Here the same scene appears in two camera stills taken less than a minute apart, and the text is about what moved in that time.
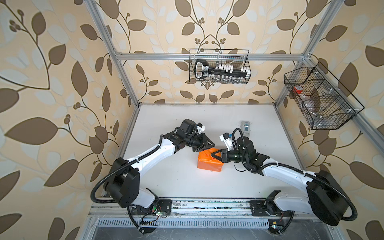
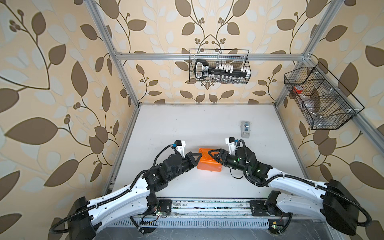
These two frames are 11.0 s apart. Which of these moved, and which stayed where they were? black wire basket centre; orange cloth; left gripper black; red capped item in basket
Moved: left gripper black
Stayed: red capped item in basket; black wire basket centre; orange cloth
